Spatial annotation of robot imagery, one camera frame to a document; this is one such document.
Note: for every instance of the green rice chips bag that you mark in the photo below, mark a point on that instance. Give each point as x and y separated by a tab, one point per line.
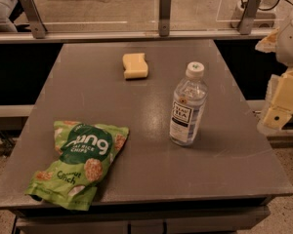
86	153

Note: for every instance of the middle metal bracket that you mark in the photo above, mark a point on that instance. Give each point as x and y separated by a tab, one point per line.
164	17

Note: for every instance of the clear plastic water bottle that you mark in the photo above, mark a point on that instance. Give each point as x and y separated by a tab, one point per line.
188	105

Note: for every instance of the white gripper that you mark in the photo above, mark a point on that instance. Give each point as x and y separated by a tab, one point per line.
292	43

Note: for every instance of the clear acrylic barrier panel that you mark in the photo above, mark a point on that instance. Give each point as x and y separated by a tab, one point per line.
202	18

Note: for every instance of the left metal bracket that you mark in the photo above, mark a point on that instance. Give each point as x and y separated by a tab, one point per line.
37	27

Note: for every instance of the yellow sponge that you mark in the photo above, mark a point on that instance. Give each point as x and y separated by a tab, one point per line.
135	66

